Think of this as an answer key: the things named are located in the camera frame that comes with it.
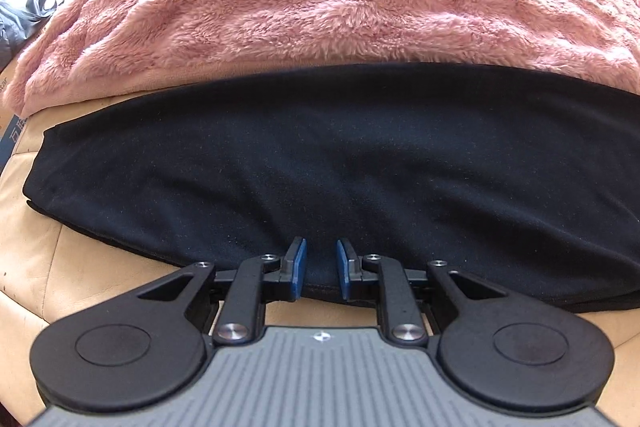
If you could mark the cardboard box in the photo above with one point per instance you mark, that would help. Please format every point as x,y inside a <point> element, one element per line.
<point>12,127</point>

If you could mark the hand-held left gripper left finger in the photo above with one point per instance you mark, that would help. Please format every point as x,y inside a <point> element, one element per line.
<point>298,268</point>

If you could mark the black pants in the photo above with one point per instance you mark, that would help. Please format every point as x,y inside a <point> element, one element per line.
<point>320,157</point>

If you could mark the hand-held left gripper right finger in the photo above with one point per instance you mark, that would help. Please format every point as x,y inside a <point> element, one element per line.
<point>342,269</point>

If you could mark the grey blue clothes pile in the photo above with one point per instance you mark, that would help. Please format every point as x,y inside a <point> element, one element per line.
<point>27,2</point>

